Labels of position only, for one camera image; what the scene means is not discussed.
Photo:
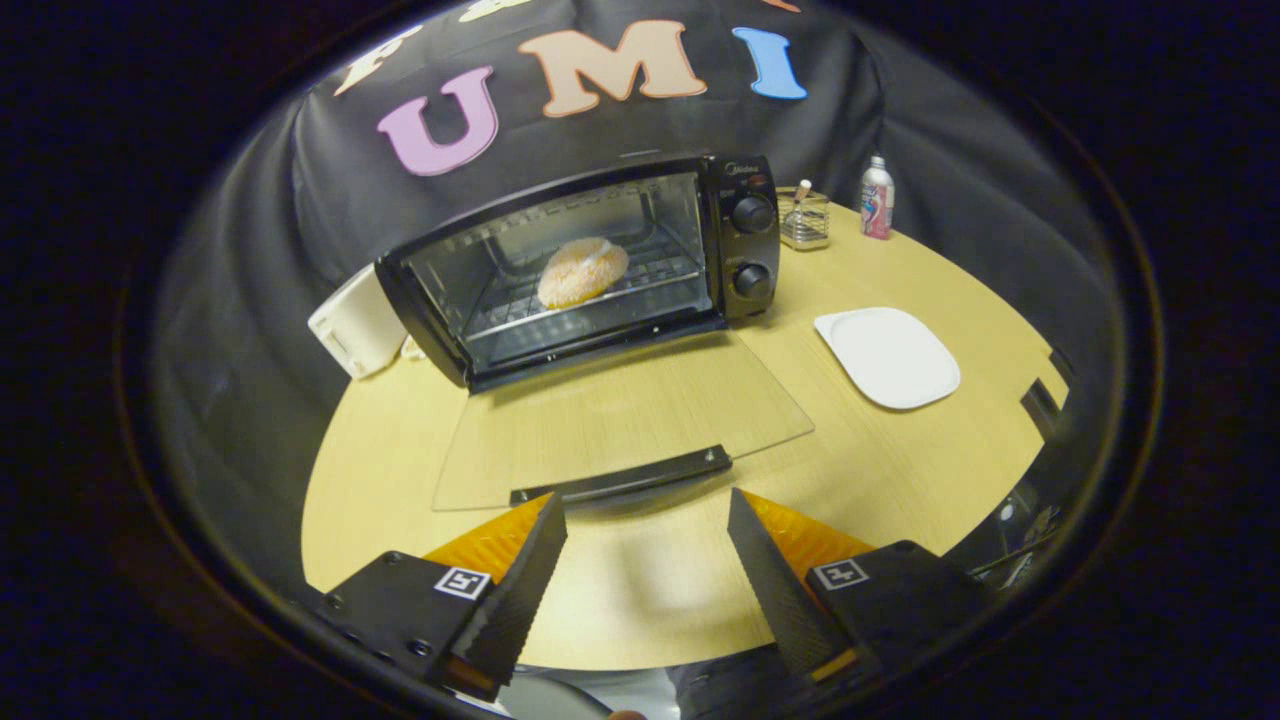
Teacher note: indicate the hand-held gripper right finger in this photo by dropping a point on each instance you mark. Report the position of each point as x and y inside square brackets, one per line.
[770, 590]

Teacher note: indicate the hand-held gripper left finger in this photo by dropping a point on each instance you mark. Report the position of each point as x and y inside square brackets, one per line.
[520, 590]

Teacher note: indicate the sugared round doughnut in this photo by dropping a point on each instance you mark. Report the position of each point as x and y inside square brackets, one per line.
[582, 272]

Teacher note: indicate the black toaster oven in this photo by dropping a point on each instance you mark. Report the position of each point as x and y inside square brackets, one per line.
[745, 245]

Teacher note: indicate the metal oven rack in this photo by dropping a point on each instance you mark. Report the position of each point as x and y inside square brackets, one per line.
[662, 275]

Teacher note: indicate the white square plate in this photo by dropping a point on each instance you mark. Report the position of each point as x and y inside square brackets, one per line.
[885, 355]

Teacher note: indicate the white plastic box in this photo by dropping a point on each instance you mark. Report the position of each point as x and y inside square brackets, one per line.
[355, 325]

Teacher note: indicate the black table clamp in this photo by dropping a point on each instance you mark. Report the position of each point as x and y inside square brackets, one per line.
[1062, 367]
[1040, 408]

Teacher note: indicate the silver pink drink bottle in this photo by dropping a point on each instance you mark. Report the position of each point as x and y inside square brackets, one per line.
[877, 205]

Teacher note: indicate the white-tipped wooden stick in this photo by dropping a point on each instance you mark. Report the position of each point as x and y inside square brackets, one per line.
[802, 190]

